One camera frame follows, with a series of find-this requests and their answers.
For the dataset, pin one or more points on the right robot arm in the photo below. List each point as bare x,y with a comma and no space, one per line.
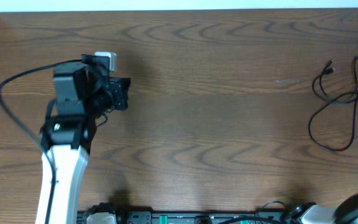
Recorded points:
312,213

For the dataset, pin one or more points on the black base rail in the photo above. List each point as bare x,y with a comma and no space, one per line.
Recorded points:
106,213

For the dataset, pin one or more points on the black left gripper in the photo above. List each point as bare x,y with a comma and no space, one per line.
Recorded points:
122,89

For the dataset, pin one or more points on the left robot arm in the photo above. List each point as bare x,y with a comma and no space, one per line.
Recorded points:
85,91

